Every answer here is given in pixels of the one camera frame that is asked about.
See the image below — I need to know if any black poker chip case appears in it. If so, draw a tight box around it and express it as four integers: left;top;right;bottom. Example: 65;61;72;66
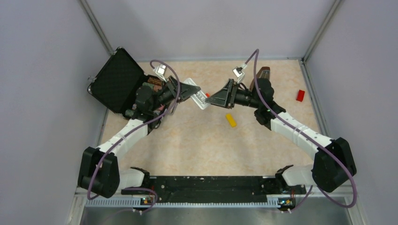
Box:
87;47;166;119

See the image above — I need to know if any yellow toy block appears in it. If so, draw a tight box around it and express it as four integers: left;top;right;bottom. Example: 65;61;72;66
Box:
226;113;237;128

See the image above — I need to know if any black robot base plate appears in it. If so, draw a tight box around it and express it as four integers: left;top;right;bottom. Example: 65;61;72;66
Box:
121;175;307;204

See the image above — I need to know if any white remote control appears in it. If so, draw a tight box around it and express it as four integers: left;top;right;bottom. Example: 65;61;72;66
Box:
183;78;210;110

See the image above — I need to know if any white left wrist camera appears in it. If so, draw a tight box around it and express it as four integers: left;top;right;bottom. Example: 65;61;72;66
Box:
153;64;167;82

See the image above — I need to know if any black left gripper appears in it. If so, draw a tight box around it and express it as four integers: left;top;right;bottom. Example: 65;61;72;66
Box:
150;75;201;112

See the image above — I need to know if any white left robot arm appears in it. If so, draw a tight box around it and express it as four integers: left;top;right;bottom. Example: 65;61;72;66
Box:
77;76;201;200

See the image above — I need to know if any brown wooden metronome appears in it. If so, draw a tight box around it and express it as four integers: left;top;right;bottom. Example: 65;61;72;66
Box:
249;67;270;91

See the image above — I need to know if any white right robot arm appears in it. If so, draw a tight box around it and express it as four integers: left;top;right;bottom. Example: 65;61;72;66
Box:
205;78;357;193

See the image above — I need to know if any red toy brick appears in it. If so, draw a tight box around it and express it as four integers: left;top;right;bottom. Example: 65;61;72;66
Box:
296;90;306;102

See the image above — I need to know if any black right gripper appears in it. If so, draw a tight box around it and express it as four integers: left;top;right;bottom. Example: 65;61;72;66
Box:
206;79;261;109

